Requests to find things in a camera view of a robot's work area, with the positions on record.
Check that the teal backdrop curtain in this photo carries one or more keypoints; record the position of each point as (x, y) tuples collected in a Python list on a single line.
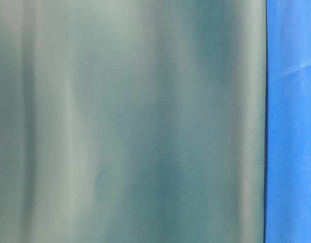
[(132, 121)]

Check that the blue table cloth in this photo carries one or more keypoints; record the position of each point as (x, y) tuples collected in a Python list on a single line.
[(288, 177)]

